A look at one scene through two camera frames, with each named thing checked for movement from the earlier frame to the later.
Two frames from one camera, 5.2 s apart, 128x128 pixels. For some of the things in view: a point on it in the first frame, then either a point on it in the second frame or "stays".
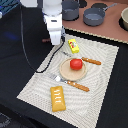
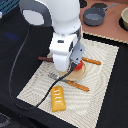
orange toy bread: (57, 98) stays
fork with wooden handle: (59, 79) stays
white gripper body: (55, 25) → (67, 51)
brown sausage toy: (46, 40) → (46, 59)
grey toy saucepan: (94, 17) stays
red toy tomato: (76, 64) stays
